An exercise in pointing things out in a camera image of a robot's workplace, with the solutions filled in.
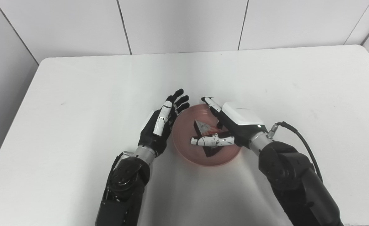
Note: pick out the pink round plate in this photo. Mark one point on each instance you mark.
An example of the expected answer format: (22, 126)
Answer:
(184, 138)

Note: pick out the chocolate cake slice with fruit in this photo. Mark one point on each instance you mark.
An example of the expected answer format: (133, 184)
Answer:
(204, 128)

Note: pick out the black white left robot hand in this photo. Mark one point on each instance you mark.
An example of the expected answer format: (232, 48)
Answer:
(151, 135)

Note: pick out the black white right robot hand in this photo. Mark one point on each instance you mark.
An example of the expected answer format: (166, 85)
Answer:
(240, 125)

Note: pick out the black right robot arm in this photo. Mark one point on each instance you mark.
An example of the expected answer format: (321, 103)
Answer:
(294, 179)

